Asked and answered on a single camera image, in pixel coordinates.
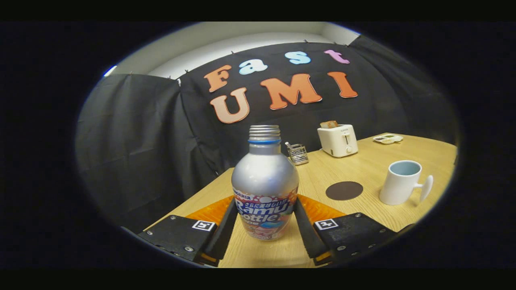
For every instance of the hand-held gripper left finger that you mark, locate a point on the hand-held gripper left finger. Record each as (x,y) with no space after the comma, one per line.
(222,235)

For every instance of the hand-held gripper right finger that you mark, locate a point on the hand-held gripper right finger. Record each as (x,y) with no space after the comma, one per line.
(308,237)

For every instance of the dark brown round coaster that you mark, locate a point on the dark brown round coaster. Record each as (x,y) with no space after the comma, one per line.
(344,191)

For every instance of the silver juice bottle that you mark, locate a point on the silver juice bottle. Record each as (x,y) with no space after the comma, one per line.
(264,181)

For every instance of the white cup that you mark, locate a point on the white cup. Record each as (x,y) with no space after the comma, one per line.
(399,187)

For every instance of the small metal rack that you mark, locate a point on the small metal rack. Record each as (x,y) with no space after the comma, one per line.
(298,154)

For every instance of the wooden table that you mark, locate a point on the wooden table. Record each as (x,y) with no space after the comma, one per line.
(363,169)

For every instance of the white toaster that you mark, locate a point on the white toaster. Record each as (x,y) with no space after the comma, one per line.
(336,141)

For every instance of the toast slice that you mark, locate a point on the toast slice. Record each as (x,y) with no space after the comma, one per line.
(329,124)

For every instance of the black backdrop cloth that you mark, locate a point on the black backdrop cloth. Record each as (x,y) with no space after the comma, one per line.
(141,141)

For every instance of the white compartment tray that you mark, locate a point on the white compartment tray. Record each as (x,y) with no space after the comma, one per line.
(388,139)

